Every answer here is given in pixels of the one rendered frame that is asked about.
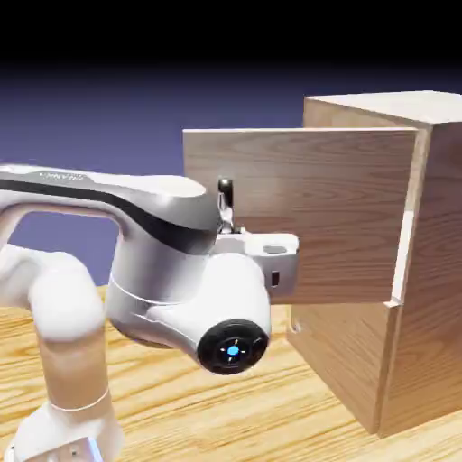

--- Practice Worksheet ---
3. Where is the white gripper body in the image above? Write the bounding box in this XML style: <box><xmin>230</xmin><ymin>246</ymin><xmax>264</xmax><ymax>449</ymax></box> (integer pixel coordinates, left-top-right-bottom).
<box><xmin>215</xmin><ymin>226</ymin><xmax>300</xmax><ymax>300</ymax></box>

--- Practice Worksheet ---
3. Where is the curved silver door handle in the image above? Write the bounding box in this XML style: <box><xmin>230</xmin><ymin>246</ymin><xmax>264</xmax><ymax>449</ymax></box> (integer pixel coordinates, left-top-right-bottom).
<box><xmin>217</xmin><ymin>178</ymin><xmax>236</xmax><ymax>234</ymax></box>

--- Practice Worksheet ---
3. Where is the light wood cabinet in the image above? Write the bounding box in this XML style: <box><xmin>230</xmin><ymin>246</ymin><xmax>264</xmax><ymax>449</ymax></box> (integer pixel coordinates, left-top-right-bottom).
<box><xmin>286</xmin><ymin>89</ymin><xmax>462</xmax><ymax>439</ymax></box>

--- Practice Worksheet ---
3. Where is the large wood cabinet door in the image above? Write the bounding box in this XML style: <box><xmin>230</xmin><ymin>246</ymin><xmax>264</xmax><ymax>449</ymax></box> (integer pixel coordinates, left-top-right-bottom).
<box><xmin>181</xmin><ymin>126</ymin><xmax>430</xmax><ymax>307</ymax></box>

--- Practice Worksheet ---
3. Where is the small wood cabinet door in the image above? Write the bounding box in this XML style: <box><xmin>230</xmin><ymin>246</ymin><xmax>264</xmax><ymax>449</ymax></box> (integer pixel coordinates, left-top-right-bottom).
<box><xmin>286</xmin><ymin>300</ymin><xmax>403</xmax><ymax>438</ymax></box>

